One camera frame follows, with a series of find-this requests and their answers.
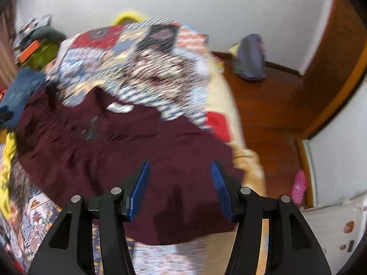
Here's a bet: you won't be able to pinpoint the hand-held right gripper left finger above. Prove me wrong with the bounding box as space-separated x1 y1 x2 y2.
27 160 151 275

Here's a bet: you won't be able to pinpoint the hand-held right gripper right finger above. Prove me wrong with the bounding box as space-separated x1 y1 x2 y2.
210 160 331 275

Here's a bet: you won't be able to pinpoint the maroon button-up shirt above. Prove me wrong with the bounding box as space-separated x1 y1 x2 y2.
14 87 245 246

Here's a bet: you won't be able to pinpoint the pink slipper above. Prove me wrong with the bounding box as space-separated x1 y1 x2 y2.
290 169 308 206

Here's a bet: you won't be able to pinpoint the bed with cream sheet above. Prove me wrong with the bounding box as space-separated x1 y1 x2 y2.
205 51 270 275

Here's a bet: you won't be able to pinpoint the white wardrobe sliding door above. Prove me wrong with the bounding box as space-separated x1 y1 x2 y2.
301 71 367 208

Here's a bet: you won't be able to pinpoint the patchwork printed blanket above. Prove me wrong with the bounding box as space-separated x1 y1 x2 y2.
0 18 233 275

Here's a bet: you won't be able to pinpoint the grey backpack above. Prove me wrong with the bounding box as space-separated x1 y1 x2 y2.
232 33 268 81

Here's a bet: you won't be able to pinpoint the yellow garment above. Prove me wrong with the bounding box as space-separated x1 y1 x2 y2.
0 131 18 219

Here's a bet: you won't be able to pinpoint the folded blue jeans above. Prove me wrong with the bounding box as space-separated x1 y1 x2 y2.
0 68 49 128

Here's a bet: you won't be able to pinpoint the green box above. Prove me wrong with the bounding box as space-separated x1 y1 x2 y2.
27 44 58 70

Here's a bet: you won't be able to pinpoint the orange box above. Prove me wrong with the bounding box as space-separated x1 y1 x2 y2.
18 40 41 63

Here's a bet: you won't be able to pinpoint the wooden door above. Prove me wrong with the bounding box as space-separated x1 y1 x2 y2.
298 0 367 138

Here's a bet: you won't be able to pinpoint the striped red curtain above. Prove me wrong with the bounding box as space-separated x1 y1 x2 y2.
0 4 18 88

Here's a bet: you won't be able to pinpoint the yellow ring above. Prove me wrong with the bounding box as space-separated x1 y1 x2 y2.
111 11 147 27

